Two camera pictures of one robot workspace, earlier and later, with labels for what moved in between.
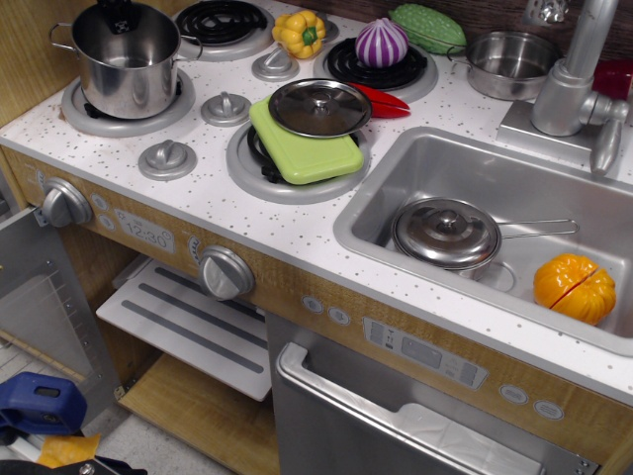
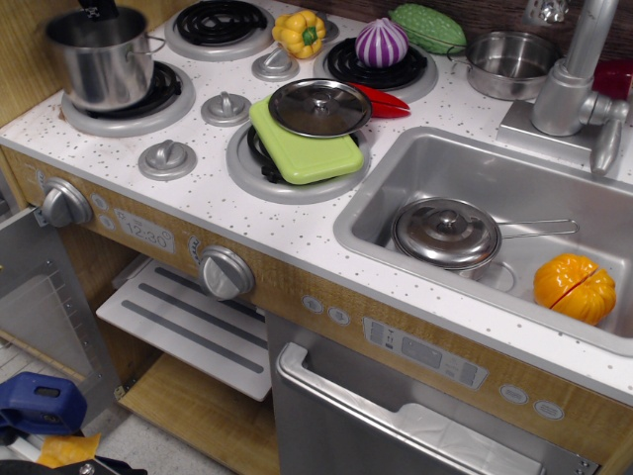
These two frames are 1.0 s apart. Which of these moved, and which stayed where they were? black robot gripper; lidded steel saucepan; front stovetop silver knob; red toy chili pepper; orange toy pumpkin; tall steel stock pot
Moved: black robot gripper; tall steel stock pot
Stayed: orange toy pumpkin; lidded steel saucepan; red toy chili pepper; front stovetop silver knob
